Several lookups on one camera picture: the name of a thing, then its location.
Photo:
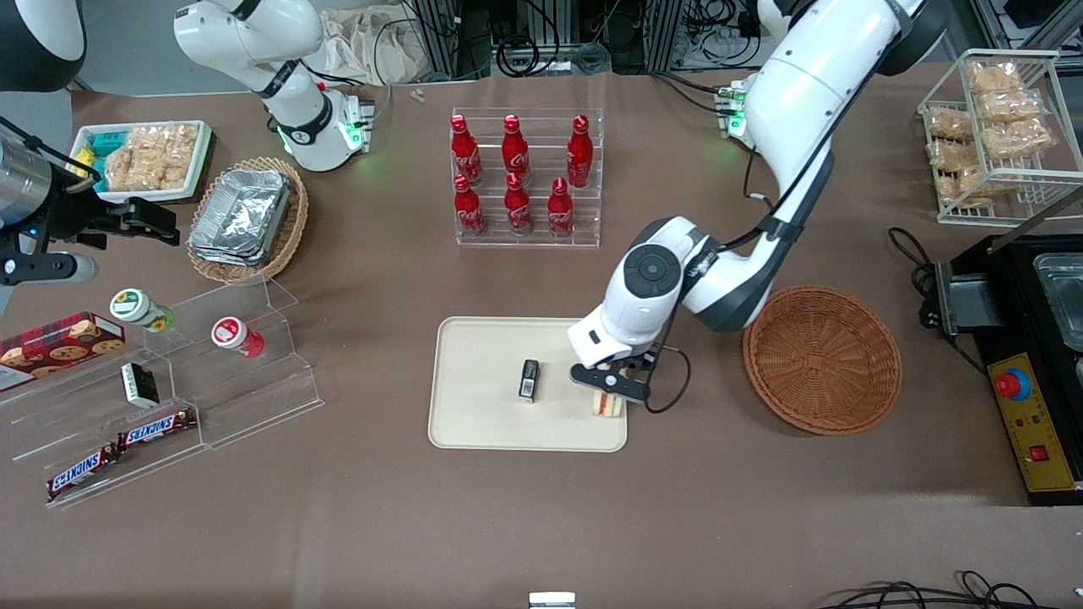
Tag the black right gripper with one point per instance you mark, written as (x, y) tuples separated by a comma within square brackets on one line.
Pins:
[(69, 219)]

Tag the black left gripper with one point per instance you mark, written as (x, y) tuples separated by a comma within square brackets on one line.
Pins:
[(634, 364)]

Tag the triangular sandwich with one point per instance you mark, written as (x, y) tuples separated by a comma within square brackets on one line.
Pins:
[(607, 407)]

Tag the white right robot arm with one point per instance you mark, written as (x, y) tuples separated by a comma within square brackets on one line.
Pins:
[(254, 42)]

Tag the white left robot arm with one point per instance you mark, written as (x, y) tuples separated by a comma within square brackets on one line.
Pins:
[(829, 76)]

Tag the white rectangular snack tray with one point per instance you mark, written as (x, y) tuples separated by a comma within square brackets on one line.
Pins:
[(199, 182)]

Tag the cream plastic tray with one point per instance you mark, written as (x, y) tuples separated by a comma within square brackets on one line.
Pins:
[(482, 389)]

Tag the light oval wicker basket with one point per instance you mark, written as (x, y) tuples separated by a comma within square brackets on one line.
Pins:
[(292, 228)]

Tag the brown round wicker basket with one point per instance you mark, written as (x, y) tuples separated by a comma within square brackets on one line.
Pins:
[(821, 364)]

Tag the rice cracker packet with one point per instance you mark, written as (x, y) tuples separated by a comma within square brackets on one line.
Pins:
[(175, 152), (129, 165)]

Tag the stacked aluminium foil containers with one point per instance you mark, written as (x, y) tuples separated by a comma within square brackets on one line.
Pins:
[(241, 216)]

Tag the green sunflower lid cup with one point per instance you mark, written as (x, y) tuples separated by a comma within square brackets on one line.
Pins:
[(140, 309)]

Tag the teal small box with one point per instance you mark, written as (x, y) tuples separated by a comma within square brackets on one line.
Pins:
[(106, 144)]

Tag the yellow small packet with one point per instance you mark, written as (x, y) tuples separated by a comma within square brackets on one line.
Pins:
[(82, 165)]

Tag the red lid cup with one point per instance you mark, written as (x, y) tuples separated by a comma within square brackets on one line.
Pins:
[(237, 336)]

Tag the red cookie box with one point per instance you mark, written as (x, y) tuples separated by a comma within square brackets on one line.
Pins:
[(59, 342)]

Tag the black and white small box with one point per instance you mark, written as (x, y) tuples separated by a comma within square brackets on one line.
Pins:
[(140, 385)]

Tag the clear acrylic bottle rack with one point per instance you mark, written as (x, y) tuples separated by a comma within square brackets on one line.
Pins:
[(533, 233)]

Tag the red cola bottle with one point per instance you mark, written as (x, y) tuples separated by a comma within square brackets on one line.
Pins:
[(514, 152), (464, 152), (518, 207), (579, 154), (468, 210), (560, 211)]

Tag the clear acrylic stepped shelf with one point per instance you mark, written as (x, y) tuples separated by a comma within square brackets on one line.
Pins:
[(254, 397)]

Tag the Snickers chocolate bar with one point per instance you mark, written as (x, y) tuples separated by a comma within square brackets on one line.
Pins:
[(82, 472), (156, 429)]

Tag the small silver edge device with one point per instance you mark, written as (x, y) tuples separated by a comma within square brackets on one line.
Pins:
[(552, 600)]

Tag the beige cloth bag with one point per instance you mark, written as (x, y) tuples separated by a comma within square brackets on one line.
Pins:
[(364, 46)]

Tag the red emergency stop button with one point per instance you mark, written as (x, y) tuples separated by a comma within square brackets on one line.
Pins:
[(1013, 385)]

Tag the fried snack packet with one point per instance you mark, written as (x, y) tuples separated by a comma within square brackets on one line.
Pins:
[(1015, 138), (994, 76), (952, 156), (949, 124), (969, 184), (1011, 106)]

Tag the black countertop appliance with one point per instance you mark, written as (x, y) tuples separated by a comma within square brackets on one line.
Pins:
[(1015, 288)]

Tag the yellow control panel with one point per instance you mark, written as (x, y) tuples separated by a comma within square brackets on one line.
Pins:
[(1045, 472)]

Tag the metal appliance pan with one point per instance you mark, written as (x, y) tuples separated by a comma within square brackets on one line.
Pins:
[(1062, 296)]

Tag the grey right wrist camera bar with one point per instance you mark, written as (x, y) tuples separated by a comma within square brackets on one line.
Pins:
[(59, 269)]

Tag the aluminium frame rack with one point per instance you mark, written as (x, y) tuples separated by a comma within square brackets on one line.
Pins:
[(440, 34)]

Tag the red rocker switch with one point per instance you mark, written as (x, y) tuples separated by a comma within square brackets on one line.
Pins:
[(1039, 454)]

